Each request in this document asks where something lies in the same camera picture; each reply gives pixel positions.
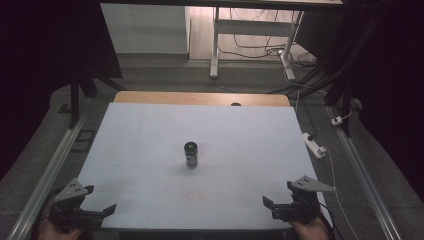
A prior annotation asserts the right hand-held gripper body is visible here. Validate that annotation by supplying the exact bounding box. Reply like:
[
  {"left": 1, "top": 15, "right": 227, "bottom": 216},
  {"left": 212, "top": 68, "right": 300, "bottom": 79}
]
[{"left": 271, "top": 175, "right": 336, "bottom": 225}]

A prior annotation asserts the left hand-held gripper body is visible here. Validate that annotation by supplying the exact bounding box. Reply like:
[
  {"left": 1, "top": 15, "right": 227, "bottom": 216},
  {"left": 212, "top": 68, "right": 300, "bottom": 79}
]
[{"left": 49, "top": 178, "right": 106, "bottom": 232}]

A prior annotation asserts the small dark jar black lid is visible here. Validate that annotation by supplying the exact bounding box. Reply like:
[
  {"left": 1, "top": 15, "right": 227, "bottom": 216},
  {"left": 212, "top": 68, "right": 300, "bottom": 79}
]
[{"left": 183, "top": 141, "right": 200, "bottom": 170}]

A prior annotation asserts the person's right hand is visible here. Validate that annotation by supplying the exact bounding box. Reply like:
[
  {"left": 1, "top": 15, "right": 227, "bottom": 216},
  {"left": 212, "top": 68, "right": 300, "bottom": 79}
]
[{"left": 288, "top": 216, "right": 331, "bottom": 240}]

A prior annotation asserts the person's left hand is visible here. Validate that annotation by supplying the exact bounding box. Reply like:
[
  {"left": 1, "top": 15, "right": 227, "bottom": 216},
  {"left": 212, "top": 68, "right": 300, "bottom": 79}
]
[{"left": 37, "top": 218, "right": 84, "bottom": 240}]

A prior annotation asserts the white power strip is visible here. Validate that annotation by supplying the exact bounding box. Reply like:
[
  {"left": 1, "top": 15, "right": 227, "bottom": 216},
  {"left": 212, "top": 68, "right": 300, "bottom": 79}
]
[{"left": 302, "top": 132, "right": 327, "bottom": 160}]

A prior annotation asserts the black metal stand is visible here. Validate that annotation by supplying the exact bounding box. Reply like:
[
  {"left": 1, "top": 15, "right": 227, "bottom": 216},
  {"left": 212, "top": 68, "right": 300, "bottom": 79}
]
[
  {"left": 67, "top": 64, "right": 128, "bottom": 130},
  {"left": 323, "top": 16, "right": 382, "bottom": 138}
]

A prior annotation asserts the white table cover sheet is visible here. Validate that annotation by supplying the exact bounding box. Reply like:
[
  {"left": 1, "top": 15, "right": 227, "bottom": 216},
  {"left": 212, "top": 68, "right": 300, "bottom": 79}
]
[{"left": 77, "top": 102, "right": 333, "bottom": 231}]

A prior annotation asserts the dark curtain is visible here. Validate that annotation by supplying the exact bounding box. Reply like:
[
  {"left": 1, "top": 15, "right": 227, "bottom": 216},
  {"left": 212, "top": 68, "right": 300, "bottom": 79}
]
[
  {"left": 346, "top": 0, "right": 424, "bottom": 203},
  {"left": 0, "top": 0, "right": 124, "bottom": 182}
]

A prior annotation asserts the white-framed desk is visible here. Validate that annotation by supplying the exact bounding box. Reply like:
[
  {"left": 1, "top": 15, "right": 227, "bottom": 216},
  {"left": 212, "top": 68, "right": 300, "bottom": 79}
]
[{"left": 99, "top": 0, "right": 344, "bottom": 82}]

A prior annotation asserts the white cabinet panel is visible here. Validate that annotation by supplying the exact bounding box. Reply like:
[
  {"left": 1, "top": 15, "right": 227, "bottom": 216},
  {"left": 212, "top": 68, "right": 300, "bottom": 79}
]
[{"left": 100, "top": 3, "right": 191, "bottom": 55}]

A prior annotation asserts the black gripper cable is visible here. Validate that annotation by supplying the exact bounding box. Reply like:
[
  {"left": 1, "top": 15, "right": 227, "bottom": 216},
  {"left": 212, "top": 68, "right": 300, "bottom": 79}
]
[
  {"left": 34, "top": 187, "right": 66, "bottom": 234},
  {"left": 316, "top": 202, "right": 339, "bottom": 240}
]

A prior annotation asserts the aluminium rail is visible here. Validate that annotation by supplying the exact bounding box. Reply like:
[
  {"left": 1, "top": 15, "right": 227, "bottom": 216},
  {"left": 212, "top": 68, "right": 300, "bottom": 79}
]
[
  {"left": 326, "top": 106, "right": 403, "bottom": 240},
  {"left": 6, "top": 114, "right": 88, "bottom": 240}
]

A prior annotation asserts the thin white cable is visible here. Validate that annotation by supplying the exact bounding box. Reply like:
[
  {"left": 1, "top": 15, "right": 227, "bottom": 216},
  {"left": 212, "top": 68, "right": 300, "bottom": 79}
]
[{"left": 324, "top": 146, "right": 362, "bottom": 240}]

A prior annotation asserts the black plug with cable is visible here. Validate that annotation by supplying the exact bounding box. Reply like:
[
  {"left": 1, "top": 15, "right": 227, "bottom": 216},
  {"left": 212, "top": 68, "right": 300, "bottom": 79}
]
[{"left": 300, "top": 99, "right": 318, "bottom": 142}]

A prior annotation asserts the black cable bundle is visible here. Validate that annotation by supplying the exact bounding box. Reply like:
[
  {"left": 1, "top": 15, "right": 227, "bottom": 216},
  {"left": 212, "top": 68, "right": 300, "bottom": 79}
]
[{"left": 269, "top": 59, "right": 332, "bottom": 97}]

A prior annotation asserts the white table frame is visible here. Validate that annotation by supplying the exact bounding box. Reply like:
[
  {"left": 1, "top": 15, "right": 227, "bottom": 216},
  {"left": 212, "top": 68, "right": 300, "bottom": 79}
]
[{"left": 217, "top": 7, "right": 295, "bottom": 60}]

